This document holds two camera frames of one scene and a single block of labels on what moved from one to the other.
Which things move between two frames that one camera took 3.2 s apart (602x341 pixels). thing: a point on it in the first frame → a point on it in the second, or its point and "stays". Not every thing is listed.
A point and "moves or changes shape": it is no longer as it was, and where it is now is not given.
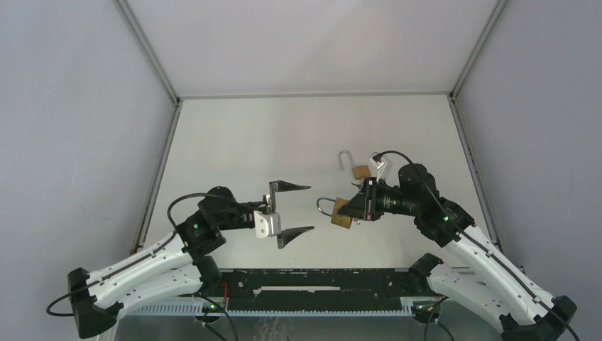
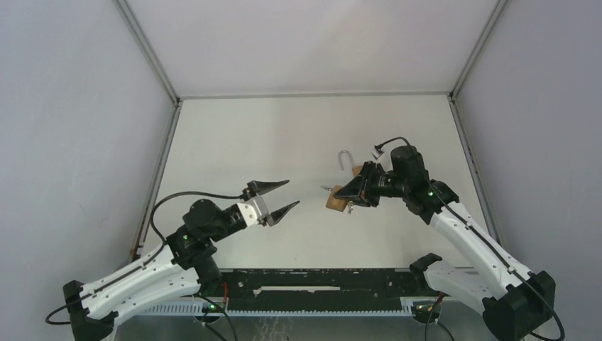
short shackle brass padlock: [337, 219] moves or changes shape
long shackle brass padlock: [359, 172] stays
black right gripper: [363, 203] → [360, 188]
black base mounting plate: [316, 288] stays
